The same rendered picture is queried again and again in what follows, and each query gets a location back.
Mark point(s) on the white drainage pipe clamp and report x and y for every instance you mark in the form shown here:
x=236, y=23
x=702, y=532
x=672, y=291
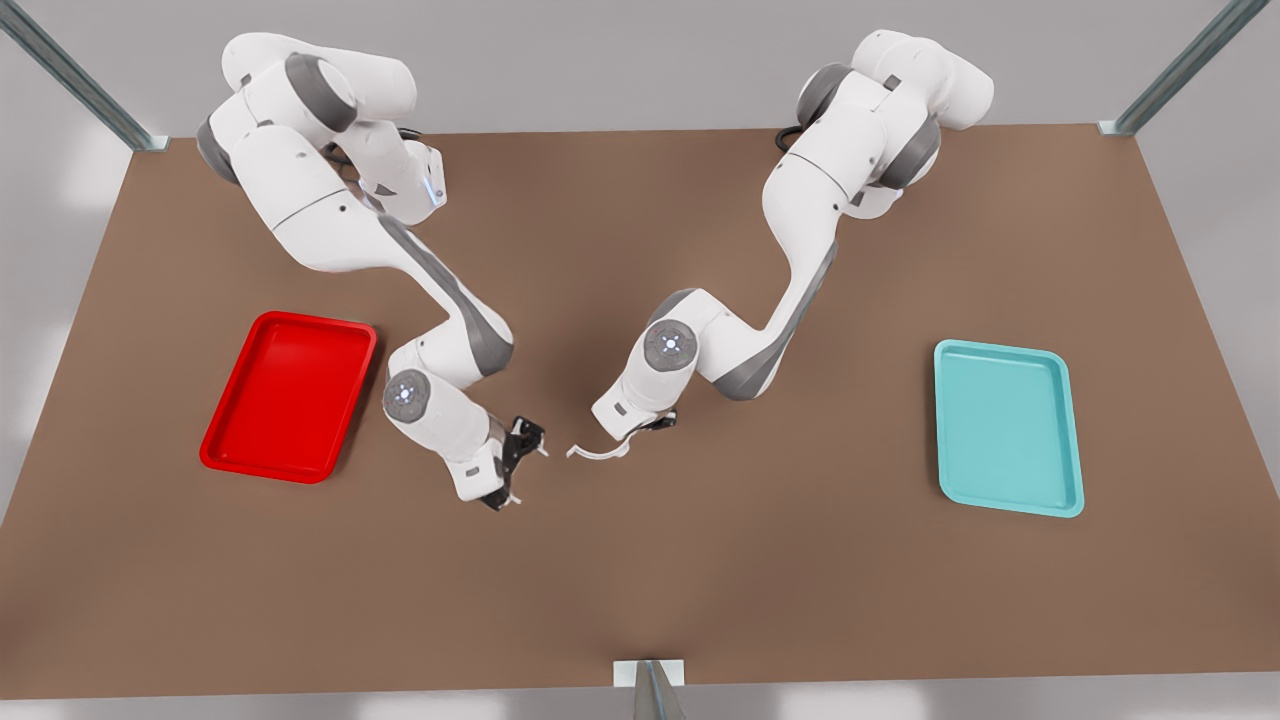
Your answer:
x=598, y=453

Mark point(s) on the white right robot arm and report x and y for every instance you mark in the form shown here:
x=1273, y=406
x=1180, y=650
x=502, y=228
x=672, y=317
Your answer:
x=330, y=215

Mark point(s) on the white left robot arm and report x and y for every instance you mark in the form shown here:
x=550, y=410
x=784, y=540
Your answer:
x=810, y=190

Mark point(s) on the red rectangular tray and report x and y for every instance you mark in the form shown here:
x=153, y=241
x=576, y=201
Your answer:
x=288, y=396

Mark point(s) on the teal rectangular tray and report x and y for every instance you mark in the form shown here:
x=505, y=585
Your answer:
x=1008, y=428

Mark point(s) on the silver frame post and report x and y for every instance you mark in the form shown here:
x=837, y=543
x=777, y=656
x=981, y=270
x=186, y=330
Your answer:
x=652, y=690
x=70, y=72
x=1180, y=68

